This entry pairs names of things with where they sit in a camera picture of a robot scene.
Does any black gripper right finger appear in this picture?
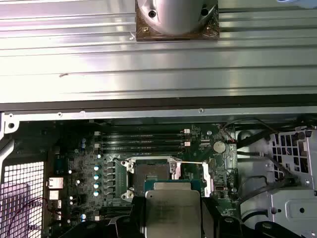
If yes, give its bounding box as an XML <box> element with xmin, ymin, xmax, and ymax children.
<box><xmin>202</xmin><ymin>199</ymin><xmax>310</xmax><ymax>238</ymax></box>

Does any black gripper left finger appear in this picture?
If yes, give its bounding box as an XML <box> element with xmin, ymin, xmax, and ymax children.
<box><xmin>58</xmin><ymin>197</ymin><xmax>147</xmax><ymax>238</ymax></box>

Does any silver-topped CPU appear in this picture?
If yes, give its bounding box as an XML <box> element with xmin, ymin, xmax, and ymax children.
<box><xmin>144</xmin><ymin>179</ymin><xmax>209</xmax><ymax>238</ymax></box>

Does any metal socket cover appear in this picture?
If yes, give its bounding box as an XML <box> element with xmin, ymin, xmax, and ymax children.
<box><xmin>170</xmin><ymin>158</ymin><xmax>215</xmax><ymax>198</ymax></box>

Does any white-latched RAM slot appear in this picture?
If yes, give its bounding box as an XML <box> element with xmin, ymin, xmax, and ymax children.
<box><xmin>100</xmin><ymin>140</ymin><xmax>191</xmax><ymax>148</ymax></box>
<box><xmin>100</xmin><ymin>212</ymin><xmax>132</xmax><ymax>219</ymax></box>
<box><xmin>100</xmin><ymin>128</ymin><xmax>191</xmax><ymax>135</ymax></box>

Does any black-latched RAM slot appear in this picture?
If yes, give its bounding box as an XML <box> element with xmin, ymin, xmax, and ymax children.
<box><xmin>100</xmin><ymin>134</ymin><xmax>191</xmax><ymax>141</ymax></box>
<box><xmin>100</xmin><ymin>147</ymin><xmax>191</xmax><ymax>154</ymax></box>
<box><xmin>100</xmin><ymin>207</ymin><xmax>133</xmax><ymax>213</ymax></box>

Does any CPU socket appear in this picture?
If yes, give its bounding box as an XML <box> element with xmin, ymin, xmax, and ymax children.
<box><xmin>125</xmin><ymin>156</ymin><xmax>185</xmax><ymax>200</ymax></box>

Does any silver coin cell battery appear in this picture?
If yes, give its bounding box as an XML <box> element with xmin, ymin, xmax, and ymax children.
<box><xmin>212</xmin><ymin>140</ymin><xmax>226</xmax><ymax>153</ymax></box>

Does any green Dell motherboard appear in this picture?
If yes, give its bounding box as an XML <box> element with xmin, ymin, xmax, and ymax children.
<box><xmin>47</xmin><ymin>122</ymin><xmax>239</xmax><ymax>238</ymax></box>

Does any teal rear port connector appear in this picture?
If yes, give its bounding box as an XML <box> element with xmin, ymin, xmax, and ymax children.
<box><xmin>53</xmin><ymin>156</ymin><xmax>69</xmax><ymax>176</ymax></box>

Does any perforated metal drive cage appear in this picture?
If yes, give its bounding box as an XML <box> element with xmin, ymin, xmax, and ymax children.
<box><xmin>269</xmin><ymin>125</ymin><xmax>313</xmax><ymax>180</ymax></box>

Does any black PC case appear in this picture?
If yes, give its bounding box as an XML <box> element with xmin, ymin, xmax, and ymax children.
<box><xmin>0</xmin><ymin>95</ymin><xmax>317</xmax><ymax>238</ymax></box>

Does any red fan wire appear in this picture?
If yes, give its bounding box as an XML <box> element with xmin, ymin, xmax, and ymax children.
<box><xmin>4</xmin><ymin>197</ymin><xmax>62</xmax><ymax>238</ymax></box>

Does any thick black cable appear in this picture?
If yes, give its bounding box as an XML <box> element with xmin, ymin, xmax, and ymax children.
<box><xmin>237</xmin><ymin>148</ymin><xmax>300</xmax><ymax>185</ymax></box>

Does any brown square base plate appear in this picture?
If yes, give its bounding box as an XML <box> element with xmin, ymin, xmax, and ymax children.
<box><xmin>135</xmin><ymin>0</ymin><xmax>220</xmax><ymax>42</ymax></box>

